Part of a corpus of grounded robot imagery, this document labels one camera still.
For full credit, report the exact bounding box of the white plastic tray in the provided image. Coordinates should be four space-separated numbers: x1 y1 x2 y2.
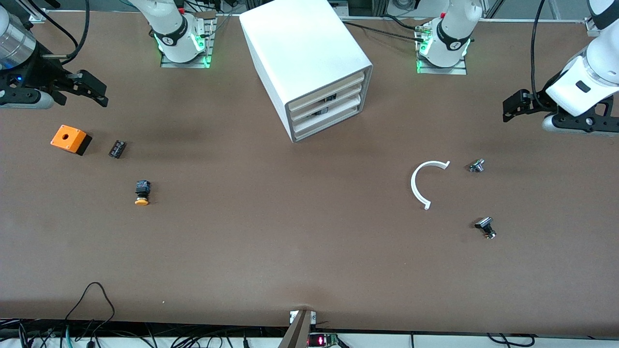
290 86 363 121

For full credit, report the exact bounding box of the device with red display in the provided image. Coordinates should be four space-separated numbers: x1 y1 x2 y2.
308 333 340 348

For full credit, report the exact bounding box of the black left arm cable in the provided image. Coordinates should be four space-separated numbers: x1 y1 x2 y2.
531 0 549 100

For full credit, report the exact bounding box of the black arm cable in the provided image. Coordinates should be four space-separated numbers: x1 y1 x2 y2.
531 0 549 100
27 0 91 64

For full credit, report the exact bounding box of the orange button enclosure box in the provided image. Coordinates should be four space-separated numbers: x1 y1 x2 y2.
50 125 92 156

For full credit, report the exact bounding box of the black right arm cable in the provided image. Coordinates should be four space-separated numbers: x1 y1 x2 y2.
27 0 91 64

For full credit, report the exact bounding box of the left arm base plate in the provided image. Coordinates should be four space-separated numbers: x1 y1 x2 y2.
416 24 469 75

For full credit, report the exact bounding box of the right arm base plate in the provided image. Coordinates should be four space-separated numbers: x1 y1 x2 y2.
160 12 213 69

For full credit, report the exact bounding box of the yellow push button switch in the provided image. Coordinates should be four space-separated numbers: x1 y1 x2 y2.
134 180 151 206

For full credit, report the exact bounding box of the black silver selector switch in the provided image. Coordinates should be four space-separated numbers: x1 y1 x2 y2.
474 217 497 240

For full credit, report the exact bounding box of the white curved plastic ring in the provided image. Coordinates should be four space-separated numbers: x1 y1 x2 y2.
411 160 451 211

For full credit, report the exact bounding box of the black cable on table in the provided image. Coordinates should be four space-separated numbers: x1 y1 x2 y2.
342 14 428 43

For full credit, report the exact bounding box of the thin black looped cable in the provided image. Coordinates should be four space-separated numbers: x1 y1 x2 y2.
64 282 117 334

